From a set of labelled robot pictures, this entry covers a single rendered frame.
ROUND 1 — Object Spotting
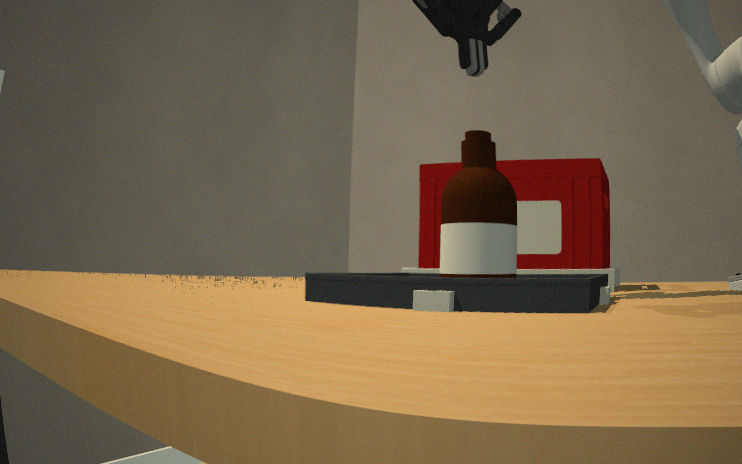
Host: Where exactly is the brown bottle with white label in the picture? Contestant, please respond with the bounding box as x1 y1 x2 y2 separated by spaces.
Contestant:
440 130 517 278

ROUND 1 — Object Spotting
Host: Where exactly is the red crate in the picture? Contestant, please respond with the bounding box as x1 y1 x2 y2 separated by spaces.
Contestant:
418 159 610 269

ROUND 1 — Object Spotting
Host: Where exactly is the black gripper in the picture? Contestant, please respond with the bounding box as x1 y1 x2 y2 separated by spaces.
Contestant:
412 0 522 77

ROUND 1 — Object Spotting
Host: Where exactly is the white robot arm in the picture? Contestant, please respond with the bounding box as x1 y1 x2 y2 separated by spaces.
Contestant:
661 0 742 171

